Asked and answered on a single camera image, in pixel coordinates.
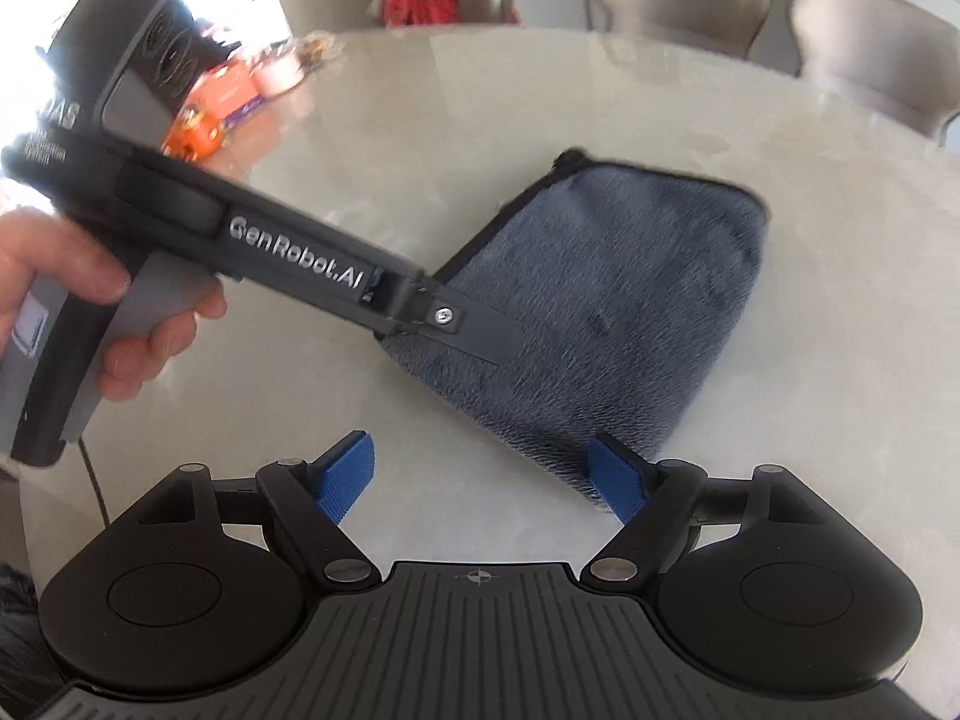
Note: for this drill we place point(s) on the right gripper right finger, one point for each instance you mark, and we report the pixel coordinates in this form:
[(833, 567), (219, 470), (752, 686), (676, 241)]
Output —
[(623, 479)]

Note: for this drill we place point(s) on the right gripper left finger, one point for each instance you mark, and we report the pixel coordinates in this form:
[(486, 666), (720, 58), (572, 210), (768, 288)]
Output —
[(341, 474)]

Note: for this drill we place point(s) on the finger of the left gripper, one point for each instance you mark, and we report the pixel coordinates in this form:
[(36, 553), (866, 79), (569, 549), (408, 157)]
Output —
[(431, 310)]

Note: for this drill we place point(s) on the blue and grey towel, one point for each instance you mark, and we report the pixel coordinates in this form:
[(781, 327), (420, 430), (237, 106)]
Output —
[(623, 283)]

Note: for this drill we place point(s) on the person's left hand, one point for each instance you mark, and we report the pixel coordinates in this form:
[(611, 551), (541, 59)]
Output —
[(34, 243)]

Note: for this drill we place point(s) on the orange snack package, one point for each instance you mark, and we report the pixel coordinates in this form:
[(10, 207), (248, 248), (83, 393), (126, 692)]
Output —
[(220, 99)]

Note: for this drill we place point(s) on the pink candle jar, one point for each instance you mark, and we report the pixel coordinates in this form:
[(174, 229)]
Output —
[(276, 73)]

